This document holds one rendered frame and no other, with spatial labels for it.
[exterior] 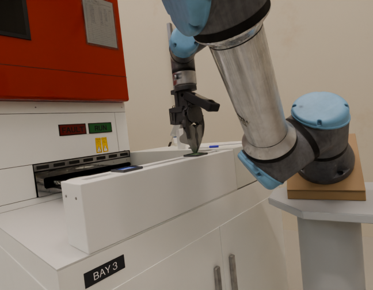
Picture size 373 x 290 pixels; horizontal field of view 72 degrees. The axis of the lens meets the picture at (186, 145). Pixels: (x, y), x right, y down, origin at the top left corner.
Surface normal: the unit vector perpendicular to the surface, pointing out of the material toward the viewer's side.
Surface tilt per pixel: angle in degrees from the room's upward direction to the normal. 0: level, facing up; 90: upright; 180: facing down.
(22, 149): 90
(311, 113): 44
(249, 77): 133
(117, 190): 90
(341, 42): 90
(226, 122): 90
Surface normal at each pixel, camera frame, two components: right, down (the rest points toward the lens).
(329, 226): -0.42, 0.09
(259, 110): 0.07, 0.72
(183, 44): 0.07, 0.04
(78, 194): -0.67, 0.11
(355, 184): -0.40, -0.59
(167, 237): 0.73, -0.04
